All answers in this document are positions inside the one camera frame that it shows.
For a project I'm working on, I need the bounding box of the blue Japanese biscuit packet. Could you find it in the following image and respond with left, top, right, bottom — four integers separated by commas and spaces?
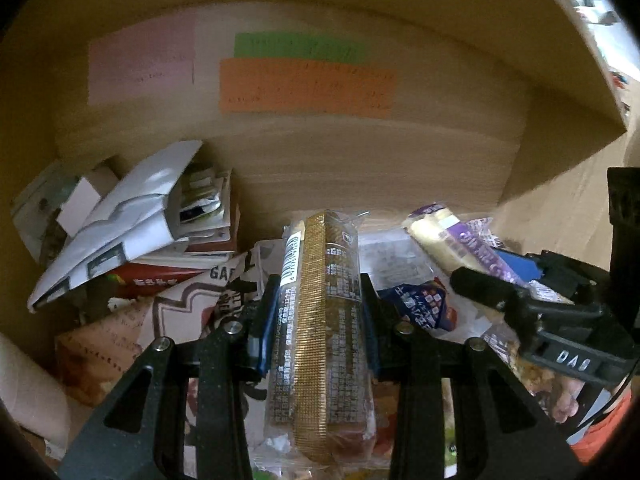
378, 278, 458, 332

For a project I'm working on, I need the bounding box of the purple cream long snack packet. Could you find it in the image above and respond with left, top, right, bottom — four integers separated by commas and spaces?
402, 204, 572, 304

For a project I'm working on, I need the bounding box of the long gold wafer packet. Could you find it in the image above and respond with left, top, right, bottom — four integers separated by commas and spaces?
265, 210, 376, 466

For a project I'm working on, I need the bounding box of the person's right hand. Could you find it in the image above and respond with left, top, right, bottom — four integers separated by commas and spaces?
548, 376, 585, 424

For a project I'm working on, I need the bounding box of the newspaper desk lining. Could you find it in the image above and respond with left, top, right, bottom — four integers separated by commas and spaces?
44, 213, 601, 480

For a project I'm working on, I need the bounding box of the clear plastic storage bin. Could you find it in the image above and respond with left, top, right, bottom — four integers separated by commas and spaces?
358, 228, 491, 344

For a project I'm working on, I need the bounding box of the stack of papers and booklets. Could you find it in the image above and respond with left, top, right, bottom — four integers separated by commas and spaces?
27, 140, 235, 312

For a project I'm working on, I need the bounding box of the green sticky note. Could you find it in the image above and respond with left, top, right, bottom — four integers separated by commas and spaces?
233, 32, 369, 64

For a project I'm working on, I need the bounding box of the orange sticky note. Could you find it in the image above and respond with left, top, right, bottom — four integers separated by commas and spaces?
219, 58, 397, 118

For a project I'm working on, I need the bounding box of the pink sticky note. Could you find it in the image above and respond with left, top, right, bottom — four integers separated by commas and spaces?
87, 12, 195, 106

